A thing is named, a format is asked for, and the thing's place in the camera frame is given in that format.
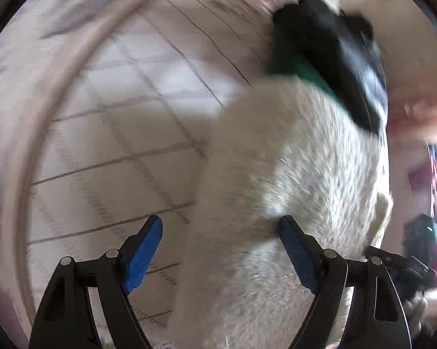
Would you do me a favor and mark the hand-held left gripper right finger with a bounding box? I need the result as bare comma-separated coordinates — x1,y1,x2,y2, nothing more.
278,215,412,349

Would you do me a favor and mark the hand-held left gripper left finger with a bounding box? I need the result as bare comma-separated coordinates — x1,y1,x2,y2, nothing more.
28,215,164,349

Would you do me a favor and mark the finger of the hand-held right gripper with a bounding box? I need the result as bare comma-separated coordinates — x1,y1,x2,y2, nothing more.
366,246,437,293

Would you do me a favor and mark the white tweed jacket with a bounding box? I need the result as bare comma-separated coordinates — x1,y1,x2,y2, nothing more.
167,80,394,349

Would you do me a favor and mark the green folded garment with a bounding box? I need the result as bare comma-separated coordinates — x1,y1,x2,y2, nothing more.
267,25,344,107

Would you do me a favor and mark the black folded garment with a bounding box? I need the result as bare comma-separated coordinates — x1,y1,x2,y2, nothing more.
273,0,388,136

